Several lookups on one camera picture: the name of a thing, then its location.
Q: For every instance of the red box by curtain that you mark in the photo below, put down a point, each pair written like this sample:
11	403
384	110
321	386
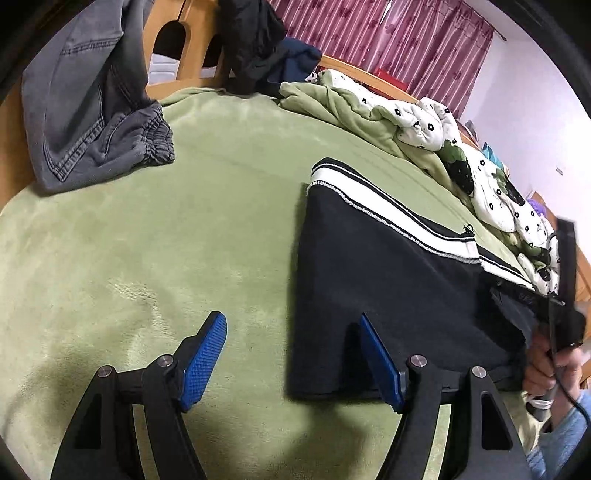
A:
384	75

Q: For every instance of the green fleece bed blanket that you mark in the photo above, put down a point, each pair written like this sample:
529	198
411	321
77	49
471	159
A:
121	272

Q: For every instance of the grey jeans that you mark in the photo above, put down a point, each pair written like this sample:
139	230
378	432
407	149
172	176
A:
87	116

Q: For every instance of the black jacket on footboard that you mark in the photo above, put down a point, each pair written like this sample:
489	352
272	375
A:
251	34

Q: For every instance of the white green patterned quilt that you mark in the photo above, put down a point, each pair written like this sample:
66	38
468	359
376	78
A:
427	134

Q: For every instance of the navy blue garment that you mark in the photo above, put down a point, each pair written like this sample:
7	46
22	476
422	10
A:
298	60

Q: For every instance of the light blue sleeve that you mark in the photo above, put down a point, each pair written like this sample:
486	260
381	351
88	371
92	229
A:
558	439

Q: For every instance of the black pants with white stripe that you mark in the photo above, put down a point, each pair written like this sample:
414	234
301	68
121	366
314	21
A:
425	288

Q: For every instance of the maroon curtain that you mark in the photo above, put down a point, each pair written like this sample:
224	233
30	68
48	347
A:
435	47

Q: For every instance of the person's right hand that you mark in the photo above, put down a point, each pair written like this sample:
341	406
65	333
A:
542	373

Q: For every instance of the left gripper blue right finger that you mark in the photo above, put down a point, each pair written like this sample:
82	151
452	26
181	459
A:
391	381

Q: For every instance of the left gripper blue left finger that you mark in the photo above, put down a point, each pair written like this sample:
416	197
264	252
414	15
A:
196	357

